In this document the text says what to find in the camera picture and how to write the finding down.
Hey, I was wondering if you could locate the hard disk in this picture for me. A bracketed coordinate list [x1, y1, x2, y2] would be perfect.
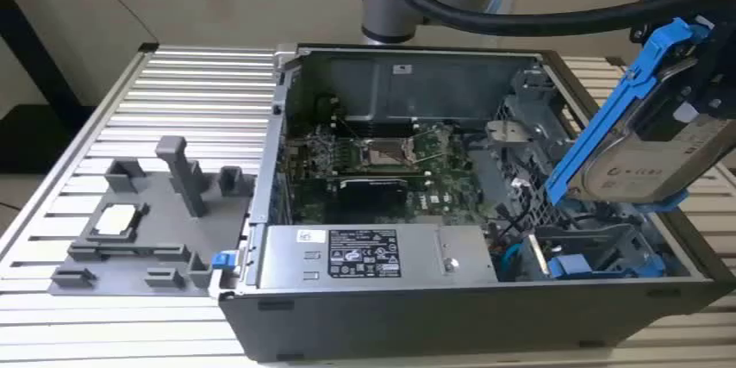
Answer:
[545, 17, 736, 214]

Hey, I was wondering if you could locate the metal disk bay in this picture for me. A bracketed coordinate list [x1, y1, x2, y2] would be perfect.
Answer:
[491, 66, 594, 196]

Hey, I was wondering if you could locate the green motherboard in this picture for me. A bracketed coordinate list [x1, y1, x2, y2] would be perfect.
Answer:
[286, 120, 490, 226]

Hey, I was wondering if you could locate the CPU socket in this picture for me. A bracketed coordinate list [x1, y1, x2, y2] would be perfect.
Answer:
[357, 137, 429, 172]

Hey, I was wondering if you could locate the blue carrier in bay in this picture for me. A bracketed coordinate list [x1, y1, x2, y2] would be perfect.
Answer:
[546, 253, 665, 279]

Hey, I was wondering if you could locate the black graphics card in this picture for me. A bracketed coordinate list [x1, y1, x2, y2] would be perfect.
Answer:
[335, 176, 411, 215]

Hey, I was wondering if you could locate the silver power supply unit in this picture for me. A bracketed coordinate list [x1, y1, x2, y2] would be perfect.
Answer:
[257, 224, 499, 290]

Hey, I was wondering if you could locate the open grey PC case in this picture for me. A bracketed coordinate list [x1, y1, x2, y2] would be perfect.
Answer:
[217, 42, 736, 364]

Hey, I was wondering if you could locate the blue case latch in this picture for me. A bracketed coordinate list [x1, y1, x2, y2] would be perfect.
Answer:
[211, 251, 239, 273]

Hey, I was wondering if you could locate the grey parts rack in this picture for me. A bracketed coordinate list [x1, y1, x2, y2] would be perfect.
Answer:
[49, 134, 259, 299]

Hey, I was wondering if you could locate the silver CPU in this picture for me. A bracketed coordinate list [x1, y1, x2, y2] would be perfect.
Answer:
[95, 204, 141, 235]

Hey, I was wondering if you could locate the silver metal bracket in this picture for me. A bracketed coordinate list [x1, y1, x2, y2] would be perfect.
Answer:
[486, 120, 546, 146]

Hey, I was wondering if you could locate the black wire with connector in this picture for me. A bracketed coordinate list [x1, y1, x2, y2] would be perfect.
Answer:
[498, 177, 541, 240]

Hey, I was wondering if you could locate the blue wire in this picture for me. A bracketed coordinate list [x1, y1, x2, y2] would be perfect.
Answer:
[495, 241, 523, 281]

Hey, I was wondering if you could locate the black furniture frame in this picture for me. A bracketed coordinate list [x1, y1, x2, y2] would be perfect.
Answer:
[0, 0, 97, 173]

